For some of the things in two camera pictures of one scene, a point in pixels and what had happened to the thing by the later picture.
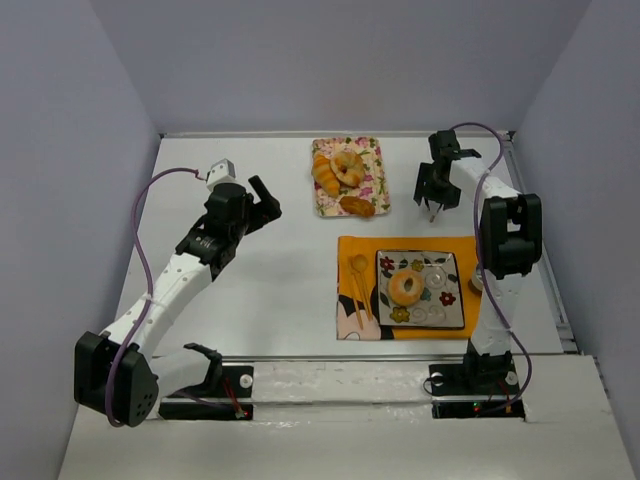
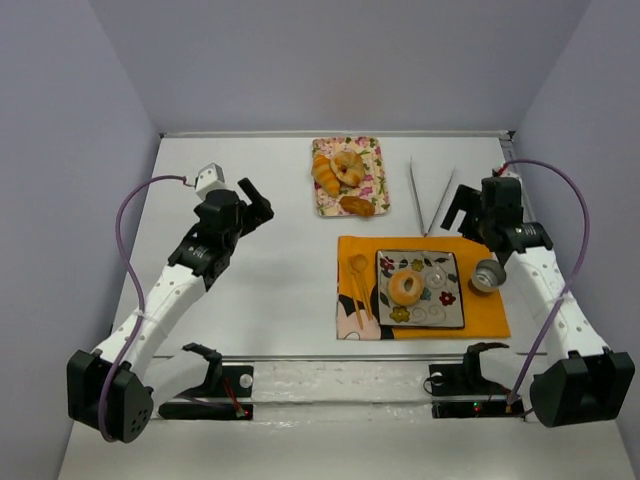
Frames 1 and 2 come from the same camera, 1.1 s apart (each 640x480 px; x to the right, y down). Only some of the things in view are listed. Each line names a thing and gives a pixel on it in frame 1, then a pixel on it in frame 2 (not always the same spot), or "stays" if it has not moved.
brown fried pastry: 357,206 stays
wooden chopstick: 357,299 stays
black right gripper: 436,185 → 470,207
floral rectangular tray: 373,186 stays
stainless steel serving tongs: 433,208 → 423,231
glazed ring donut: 398,292 stays
